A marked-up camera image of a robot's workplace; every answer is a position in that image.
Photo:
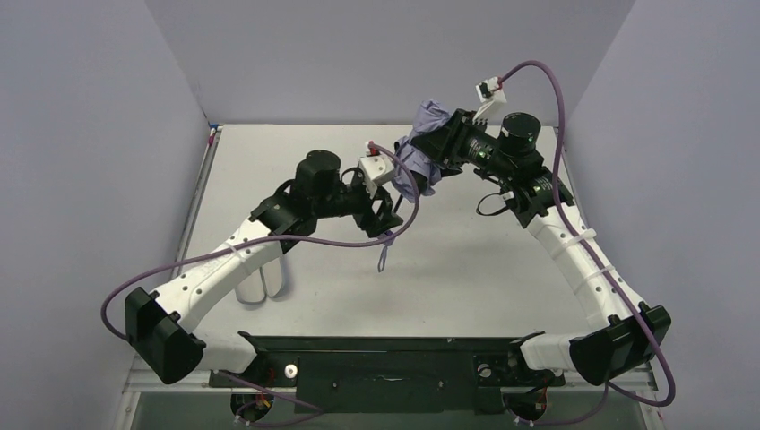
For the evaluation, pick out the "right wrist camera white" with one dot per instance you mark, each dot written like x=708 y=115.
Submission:
x=491 y=97

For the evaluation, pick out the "aluminium frame rail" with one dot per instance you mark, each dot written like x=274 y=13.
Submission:
x=142 y=379

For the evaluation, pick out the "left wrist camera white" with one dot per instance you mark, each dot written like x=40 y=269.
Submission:
x=377 y=170

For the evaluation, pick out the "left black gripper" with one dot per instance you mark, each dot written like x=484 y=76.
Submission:
x=380 y=210

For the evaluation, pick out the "lavender umbrella case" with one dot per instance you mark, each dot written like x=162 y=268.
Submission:
x=267 y=282

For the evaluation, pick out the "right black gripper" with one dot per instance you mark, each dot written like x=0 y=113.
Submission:
x=449 y=138

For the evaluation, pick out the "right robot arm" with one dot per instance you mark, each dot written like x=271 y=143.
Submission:
x=624 y=329

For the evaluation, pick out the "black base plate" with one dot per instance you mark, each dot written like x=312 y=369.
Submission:
x=482 y=375

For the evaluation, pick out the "lavender umbrella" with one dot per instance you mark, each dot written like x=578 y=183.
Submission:
x=430 y=116

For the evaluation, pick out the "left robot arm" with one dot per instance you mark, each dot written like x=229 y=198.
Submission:
x=160 y=324

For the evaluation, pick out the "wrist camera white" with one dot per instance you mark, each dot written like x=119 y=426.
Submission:
x=377 y=170
x=491 y=97

